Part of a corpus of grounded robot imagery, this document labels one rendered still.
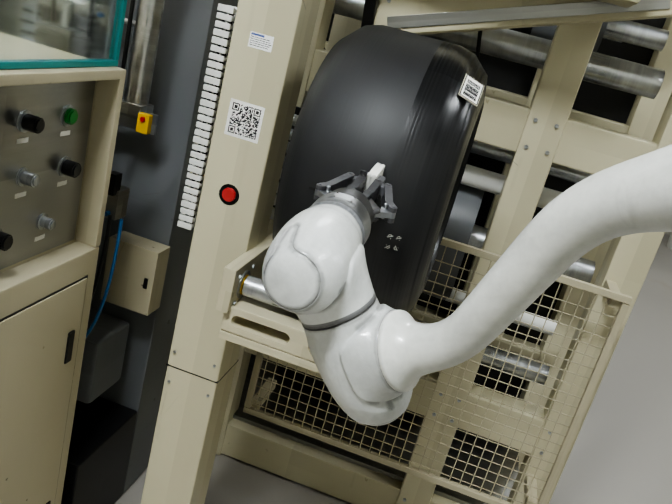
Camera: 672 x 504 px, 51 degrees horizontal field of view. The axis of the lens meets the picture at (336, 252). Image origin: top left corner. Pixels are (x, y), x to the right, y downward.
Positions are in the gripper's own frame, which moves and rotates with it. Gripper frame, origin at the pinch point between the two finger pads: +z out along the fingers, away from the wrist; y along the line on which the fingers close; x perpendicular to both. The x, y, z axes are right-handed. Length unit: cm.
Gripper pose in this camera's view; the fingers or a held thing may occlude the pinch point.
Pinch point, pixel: (374, 177)
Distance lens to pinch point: 116.3
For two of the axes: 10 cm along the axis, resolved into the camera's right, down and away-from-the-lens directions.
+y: -9.4, -3.1, 1.6
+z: 2.7, -3.9, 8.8
